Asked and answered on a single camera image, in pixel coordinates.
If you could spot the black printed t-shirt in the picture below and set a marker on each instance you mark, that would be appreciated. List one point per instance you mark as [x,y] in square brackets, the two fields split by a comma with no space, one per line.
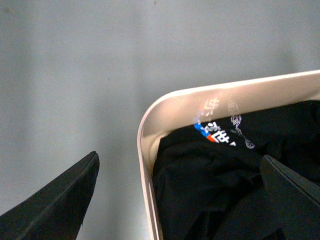
[206,177]

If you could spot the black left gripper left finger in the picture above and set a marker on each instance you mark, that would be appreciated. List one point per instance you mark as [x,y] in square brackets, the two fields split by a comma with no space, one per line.
[57,210]

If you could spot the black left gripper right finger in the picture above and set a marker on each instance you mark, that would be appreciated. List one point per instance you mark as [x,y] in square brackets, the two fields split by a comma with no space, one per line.
[294,199]

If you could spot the beige plastic laundry hamper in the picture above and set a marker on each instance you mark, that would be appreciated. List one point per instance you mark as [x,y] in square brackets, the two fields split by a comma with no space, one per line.
[180,108]

